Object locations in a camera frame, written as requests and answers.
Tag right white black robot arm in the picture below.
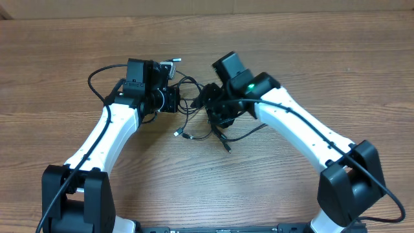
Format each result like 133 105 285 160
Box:
195 52 385 232

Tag black usb cables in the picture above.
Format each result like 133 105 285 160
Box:
168 57 268 154

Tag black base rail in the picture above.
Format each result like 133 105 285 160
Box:
135 222 368 233

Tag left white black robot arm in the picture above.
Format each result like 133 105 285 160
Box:
36 58 180 232

